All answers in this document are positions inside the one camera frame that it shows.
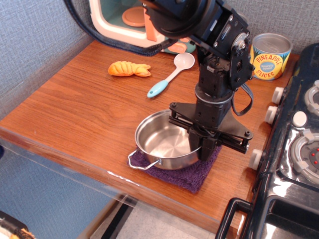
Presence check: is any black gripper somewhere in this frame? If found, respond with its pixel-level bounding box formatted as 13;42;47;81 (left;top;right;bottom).
169;97;253;161

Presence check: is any small steel pot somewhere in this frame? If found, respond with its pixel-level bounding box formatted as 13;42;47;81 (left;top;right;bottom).
128;110;200;171

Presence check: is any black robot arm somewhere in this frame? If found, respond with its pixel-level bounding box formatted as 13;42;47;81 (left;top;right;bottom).
143;0;254;161

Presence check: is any purple folded towel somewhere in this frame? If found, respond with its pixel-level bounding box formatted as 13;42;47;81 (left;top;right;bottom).
128;146;222;193

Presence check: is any white teal toy spoon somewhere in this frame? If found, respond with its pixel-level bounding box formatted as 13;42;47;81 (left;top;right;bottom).
147;52;195;98

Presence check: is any black toy stove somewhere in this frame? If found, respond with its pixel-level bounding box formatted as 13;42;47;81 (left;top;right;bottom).
216;43;319;239

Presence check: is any orange plush croissant toy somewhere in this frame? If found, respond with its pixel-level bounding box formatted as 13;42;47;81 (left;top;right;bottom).
108;61;151;77

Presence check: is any pineapple slices can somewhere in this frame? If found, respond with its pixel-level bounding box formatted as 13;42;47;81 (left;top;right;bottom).
250;33;293;81

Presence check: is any toy microwave oven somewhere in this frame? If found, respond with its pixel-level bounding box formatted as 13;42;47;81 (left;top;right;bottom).
89;0;196;55

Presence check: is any orange microwave turntable plate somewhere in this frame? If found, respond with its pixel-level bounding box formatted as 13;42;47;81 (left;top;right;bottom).
122;6;145;27

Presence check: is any orange black object corner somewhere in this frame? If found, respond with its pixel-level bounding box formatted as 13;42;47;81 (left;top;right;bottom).
0;211;35;239

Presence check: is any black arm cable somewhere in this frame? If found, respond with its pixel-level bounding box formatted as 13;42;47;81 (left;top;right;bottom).
63;0;254;117

